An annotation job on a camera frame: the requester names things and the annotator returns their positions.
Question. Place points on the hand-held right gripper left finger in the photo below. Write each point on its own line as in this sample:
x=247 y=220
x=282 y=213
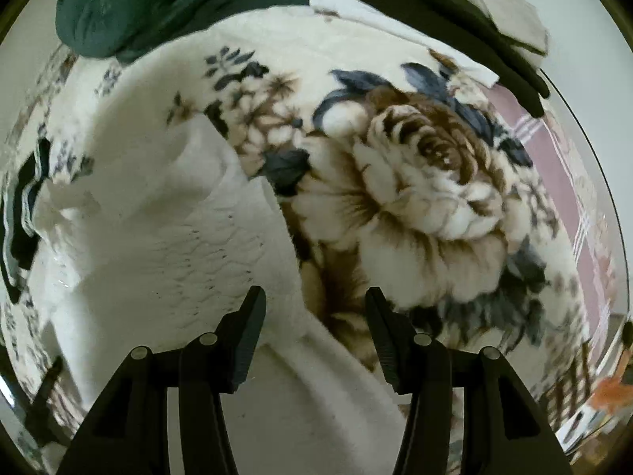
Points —
x=249 y=336

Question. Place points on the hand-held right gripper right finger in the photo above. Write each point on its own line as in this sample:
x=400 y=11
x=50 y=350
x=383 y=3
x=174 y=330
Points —
x=384 y=336

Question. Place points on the white knit garment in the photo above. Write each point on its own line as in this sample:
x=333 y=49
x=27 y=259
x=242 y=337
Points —
x=163 y=237

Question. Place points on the floral plush blanket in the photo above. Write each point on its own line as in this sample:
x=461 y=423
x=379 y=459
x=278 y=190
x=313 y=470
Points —
x=420 y=198

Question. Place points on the orange object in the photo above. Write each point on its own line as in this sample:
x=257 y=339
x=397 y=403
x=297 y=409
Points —
x=613 y=392

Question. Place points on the pink striped bedsheet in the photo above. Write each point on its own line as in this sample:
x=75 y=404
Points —
x=559 y=168

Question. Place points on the black white striped cloth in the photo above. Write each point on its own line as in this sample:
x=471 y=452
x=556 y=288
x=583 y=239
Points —
x=22 y=217

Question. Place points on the white folded cloth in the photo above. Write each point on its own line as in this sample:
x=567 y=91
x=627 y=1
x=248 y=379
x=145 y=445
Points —
x=395 y=29

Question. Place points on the cream cloth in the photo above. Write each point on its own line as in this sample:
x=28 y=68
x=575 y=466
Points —
x=514 y=10

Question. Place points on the dark green cloth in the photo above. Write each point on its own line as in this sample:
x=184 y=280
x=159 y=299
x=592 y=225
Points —
x=123 y=5

